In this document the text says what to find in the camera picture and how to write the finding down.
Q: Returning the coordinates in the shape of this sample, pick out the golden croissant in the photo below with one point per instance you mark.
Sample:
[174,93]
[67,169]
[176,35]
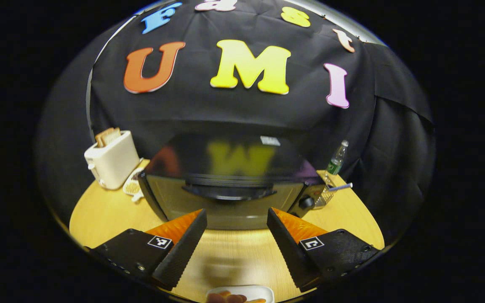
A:
[257,300]

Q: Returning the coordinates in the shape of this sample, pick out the black backdrop cloth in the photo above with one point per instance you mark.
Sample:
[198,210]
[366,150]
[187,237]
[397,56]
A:
[242,113]

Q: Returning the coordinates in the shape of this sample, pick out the white divided dish with beans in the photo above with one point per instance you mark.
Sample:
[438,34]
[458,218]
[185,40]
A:
[132,187]

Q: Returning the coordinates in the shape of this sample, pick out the black electric oven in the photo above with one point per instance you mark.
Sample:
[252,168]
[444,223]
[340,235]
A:
[225,204]

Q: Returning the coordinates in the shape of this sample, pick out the white toaster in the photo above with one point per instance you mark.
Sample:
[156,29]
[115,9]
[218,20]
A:
[114,166]

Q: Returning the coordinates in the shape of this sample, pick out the green plastic bottle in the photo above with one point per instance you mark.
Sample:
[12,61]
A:
[336,162]

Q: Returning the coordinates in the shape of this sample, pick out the white rectangular plate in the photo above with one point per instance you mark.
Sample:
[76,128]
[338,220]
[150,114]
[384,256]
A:
[259,291]

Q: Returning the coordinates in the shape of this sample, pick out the striped straw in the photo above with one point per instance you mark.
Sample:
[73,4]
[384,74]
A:
[341,186]

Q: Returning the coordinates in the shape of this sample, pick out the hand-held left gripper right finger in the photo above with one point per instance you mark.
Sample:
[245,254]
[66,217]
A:
[286,246]

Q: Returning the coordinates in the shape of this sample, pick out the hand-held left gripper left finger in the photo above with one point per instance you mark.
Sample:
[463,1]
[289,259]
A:
[190,246]

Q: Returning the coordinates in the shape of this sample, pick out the toast slice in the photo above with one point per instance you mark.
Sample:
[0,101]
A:
[101,138]
[115,134]

